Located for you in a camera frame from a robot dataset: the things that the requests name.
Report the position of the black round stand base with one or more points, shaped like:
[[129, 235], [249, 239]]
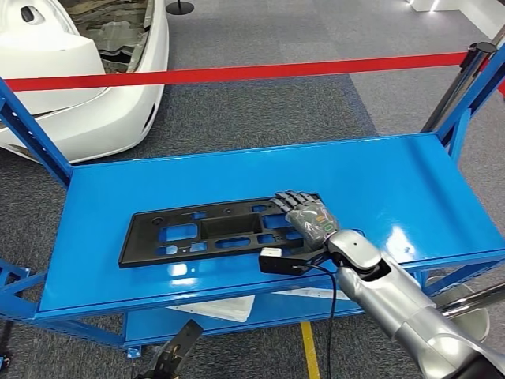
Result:
[[179, 8]]

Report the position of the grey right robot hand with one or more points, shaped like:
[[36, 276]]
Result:
[[311, 222]]

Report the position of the white car body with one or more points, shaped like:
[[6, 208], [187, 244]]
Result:
[[99, 125]]

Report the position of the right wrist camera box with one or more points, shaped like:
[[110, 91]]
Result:
[[284, 264]]

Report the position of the white plastic tray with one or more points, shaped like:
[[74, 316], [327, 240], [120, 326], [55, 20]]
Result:
[[228, 308]]

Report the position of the yellow floor tape outline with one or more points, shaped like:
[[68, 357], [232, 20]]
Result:
[[310, 350]]

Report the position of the large blue metal shelf rack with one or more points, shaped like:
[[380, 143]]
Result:
[[237, 172]]

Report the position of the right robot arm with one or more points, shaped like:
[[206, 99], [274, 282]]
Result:
[[394, 298]]

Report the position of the black plastic plate bracket part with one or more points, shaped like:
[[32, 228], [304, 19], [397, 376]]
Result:
[[138, 246]]

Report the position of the red barrier belt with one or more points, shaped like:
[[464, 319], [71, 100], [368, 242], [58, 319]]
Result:
[[502, 88], [237, 73]]

